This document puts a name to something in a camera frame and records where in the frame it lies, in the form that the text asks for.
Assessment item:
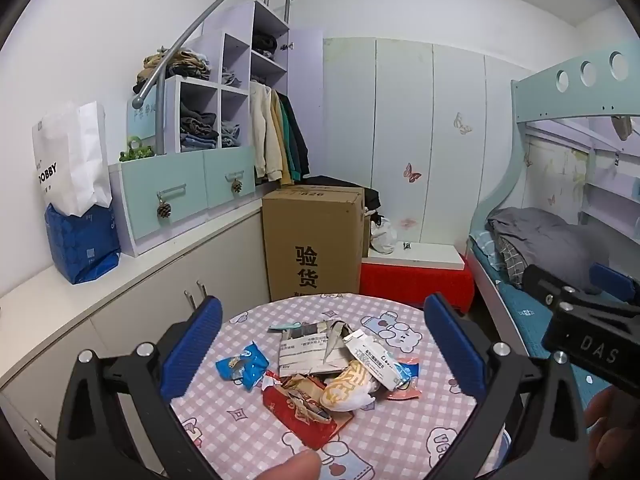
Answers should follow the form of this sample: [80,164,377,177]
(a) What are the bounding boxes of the checked pillow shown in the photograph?
[499,236,527,282]

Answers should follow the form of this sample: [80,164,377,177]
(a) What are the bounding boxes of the white plastic bag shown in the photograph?
[370,216,398,256]

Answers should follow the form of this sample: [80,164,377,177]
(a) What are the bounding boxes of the round table pink checked tablecloth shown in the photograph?
[167,293,507,480]

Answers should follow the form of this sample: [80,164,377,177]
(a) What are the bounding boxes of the cream hanging jacket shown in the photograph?
[249,82,287,182]

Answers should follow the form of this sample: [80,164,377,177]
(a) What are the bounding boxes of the beige paper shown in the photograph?
[320,320,361,361]

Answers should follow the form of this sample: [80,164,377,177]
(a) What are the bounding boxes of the red storage bench white top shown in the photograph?
[360,242,476,313]

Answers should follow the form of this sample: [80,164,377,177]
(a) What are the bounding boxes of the grey metal handrail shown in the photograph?
[132,0,294,157]

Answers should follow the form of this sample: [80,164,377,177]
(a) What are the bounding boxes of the white paper bag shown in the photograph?
[32,101,114,216]

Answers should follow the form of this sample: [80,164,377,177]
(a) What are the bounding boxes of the brown wrapper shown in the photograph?
[281,375,332,421]

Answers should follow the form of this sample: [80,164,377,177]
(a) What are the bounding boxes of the dark red snack wrapper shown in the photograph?
[262,372,354,450]

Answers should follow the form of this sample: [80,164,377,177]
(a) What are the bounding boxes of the black hanging garment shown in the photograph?
[285,94,312,177]

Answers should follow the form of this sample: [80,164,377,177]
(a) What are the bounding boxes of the narrow teal drawer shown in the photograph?
[202,145,257,209]

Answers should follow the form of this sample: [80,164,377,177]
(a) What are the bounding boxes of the cardboard box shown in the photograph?
[261,185,372,303]

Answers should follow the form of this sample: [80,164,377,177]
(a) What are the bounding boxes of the person's left hand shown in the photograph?
[248,449,322,480]

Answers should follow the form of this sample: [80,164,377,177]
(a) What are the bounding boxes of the grey folded clothes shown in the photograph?
[220,119,242,149]

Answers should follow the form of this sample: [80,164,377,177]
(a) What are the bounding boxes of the blue plastic bag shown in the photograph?
[43,202,122,286]

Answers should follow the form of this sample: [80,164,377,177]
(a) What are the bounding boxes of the light blue sign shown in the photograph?
[127,95,159,141]

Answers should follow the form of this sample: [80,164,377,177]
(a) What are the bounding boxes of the person's right hand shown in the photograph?
[582,386,640,480]

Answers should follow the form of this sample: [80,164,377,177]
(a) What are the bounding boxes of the black folded clothes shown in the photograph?
[251,32,279,60]

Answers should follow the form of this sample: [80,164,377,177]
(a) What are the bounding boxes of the purple stair shelf cabinet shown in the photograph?
[118,0,324,257]

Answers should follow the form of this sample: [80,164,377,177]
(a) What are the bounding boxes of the teal bunk bed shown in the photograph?
[467,39,640,411]

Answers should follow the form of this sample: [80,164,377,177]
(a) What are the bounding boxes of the white wardrobe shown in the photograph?
[320,37,533,246]

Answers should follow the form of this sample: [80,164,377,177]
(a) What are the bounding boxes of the teal bed sheet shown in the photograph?
[470,230,640,411]

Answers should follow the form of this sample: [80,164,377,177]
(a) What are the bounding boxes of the wide teal drawer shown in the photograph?
[121,151,209,242]

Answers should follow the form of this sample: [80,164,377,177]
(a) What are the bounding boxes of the olive clothes pile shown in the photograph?
[136,48,212,84]

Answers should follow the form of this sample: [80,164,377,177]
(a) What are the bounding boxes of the green hanging garment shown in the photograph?
[279,96,302,181]

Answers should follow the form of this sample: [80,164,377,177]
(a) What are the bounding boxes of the newspaper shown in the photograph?
[278,322,351,377]

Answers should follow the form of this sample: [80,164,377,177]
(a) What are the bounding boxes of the blue snack wrapper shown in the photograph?
[215,341,271,392]

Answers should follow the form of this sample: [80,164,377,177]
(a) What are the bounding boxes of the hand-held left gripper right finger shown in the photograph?
[424,292,589,480]

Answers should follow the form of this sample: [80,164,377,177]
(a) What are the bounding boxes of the black clothes pile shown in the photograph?
[302,175,383,211]

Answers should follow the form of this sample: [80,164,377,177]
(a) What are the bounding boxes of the beige low cabinet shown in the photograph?
[0,195,272,480]

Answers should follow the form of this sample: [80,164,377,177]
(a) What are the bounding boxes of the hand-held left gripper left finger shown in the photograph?
[56,296,224,480]

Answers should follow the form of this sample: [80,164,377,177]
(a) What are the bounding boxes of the white medicine box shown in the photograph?
[345,330,414,392]

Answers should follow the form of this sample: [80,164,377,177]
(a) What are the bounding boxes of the grey blanket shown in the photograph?
[487,207,612,295]

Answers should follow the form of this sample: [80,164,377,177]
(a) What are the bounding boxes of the blue striped pillow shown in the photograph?
[472,230,506,267]

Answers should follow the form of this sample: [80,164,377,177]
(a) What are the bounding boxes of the folded jeans stack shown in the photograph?
[178,104,220,152]

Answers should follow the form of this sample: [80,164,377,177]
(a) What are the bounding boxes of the pink snack wrapper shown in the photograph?
[385,355,422,401]

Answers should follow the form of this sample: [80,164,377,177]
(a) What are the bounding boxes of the yellow hanging garment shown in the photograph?
[272,92,297,187]

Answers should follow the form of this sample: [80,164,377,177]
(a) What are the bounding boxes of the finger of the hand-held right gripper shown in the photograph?
[589,262,640,306]
[522,264,640,318]

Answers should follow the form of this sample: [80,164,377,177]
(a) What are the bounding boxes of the yellow white snack wrapper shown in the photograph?
[320,360,379,412]

